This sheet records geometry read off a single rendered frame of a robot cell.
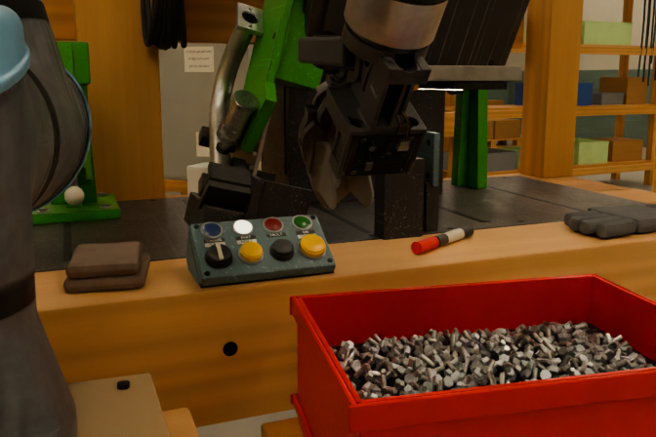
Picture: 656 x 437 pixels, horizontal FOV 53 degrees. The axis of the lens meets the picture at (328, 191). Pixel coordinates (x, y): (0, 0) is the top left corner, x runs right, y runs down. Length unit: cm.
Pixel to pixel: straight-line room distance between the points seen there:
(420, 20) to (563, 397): 28
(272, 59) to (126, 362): 44
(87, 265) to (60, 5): 73
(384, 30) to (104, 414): 32
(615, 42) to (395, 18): 673
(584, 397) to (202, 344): 39
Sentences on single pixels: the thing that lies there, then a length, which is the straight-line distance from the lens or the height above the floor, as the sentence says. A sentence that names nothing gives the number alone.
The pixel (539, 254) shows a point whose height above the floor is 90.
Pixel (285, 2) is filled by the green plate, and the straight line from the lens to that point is 93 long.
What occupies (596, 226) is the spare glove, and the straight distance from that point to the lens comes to 96.
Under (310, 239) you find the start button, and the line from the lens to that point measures 73.
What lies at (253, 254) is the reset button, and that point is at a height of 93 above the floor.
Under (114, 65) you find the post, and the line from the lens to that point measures 126.
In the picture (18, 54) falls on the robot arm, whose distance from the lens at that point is 34.
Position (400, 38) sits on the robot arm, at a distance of 51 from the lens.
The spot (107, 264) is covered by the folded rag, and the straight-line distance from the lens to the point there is 71.
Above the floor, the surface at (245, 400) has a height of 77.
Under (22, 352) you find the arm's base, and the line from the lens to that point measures 35.
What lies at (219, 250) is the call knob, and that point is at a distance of 70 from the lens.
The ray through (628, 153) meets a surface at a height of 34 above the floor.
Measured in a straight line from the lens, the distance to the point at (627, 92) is 743.
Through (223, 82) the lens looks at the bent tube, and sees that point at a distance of 105.
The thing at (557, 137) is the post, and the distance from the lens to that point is 166.
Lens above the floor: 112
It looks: 10 degrees down
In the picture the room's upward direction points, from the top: straight up
